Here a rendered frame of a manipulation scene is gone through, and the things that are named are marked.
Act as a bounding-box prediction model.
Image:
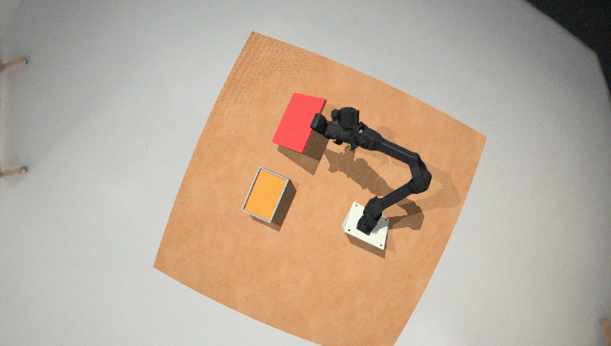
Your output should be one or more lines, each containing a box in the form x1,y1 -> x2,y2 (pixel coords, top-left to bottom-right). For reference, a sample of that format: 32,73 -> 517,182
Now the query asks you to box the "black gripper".
310,113 -> 342,145

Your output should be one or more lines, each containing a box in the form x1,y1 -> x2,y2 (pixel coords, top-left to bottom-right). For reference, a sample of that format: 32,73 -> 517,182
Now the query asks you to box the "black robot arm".
329,107 -> 432,236

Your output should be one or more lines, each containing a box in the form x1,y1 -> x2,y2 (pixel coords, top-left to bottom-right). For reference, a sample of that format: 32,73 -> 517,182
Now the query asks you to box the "red lid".
272,93 -> 327,154

